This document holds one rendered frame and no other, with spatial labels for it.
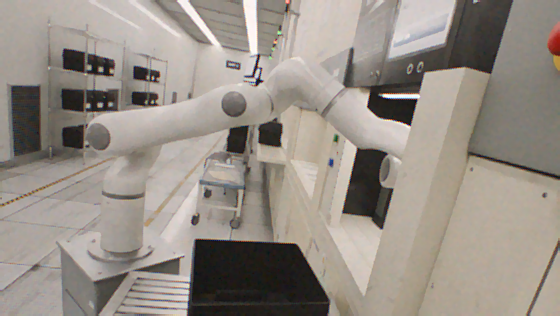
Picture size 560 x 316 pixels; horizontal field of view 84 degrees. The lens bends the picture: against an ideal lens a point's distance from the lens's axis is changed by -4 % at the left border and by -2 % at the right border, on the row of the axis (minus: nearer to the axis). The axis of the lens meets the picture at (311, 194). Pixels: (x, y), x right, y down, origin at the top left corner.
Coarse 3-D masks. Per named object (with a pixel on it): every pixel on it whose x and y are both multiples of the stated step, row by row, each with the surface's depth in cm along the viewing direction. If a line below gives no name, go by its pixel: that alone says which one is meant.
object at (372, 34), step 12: (456, 0) 59; (372, 12) 106; (384, 12) 95; (360, 24) 118; (372, 24) 105; (384, 24) 94; (396, 24) 85; (360, 36) 116; (372, 36) 103; (384, 36) 93; (360, 48) 114; (372, 48) 101; (432, 48) 65
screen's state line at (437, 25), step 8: (440, 16) 63; (448, 16) 61; (424, 24) 70; (432, 24) 66; (440, 24) 63; (408, 32) 77; (416, 32) 73; (424, 32) 69; (432, 32) 66; (400, 40) 81; (408, 40) 76
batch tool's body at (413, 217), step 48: (384, 0) 97; (480, 0) 52; (384, 48) 91; (480, 48) 50; (384, 96) 131; (432, 96) 53; (480, 96) 47; (336, 144) 131; (432, 144) 51; (336, 192) 121; (384, 192) 135; (432, 192) 51; (336, 240) 114; (384, 240) 63; (432, 240) 53; (336, 288) 103; (384, 288) 60
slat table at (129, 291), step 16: (144, 272) 91; (128, 288) 82; (144, 288) 84; (160, 288) 85; (176, 288) 87; (112, 304) 75; (128, 304) 77; (144, 304) 78; (160, 304) 79; (176, 304) 80; (336, 304) 94
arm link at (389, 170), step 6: (390, 156) 77; (384, 162) 80; (390, 162) 76; (396, 162) 76; (384, 168) 79; (390, 168) 76; (396, 168) 75; (384, 174) 79; (390, 174) 76; (396, 174) 75; (384, 180) 78; (390, 180) 76; (384, 186) 80; (390, 186) 78
